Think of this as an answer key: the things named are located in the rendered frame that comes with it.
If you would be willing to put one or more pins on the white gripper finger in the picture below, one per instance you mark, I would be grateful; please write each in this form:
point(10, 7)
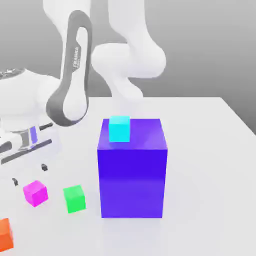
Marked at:
point(14, 181)
point(44, 167)

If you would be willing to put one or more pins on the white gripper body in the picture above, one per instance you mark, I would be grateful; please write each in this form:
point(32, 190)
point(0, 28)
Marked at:
point(30, 155)

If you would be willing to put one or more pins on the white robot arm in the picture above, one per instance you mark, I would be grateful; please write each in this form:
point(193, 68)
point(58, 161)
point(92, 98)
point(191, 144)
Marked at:
point(138, 48)

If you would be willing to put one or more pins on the small magenta cube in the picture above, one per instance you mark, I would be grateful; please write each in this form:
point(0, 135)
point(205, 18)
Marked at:
point(35, 193)

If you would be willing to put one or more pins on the small green cube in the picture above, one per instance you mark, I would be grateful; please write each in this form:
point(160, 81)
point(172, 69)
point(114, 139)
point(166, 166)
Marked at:
point(74, 199)

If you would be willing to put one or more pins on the small orange cube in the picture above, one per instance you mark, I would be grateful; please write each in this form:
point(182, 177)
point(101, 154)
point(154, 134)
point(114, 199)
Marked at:
point(5, 236)

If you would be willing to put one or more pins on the small cyan cube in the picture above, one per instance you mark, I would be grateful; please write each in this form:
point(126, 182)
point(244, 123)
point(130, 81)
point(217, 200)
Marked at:
point(119, 130)

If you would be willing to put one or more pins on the large blue box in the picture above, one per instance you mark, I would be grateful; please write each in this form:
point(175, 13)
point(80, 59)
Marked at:
point(132, 180)

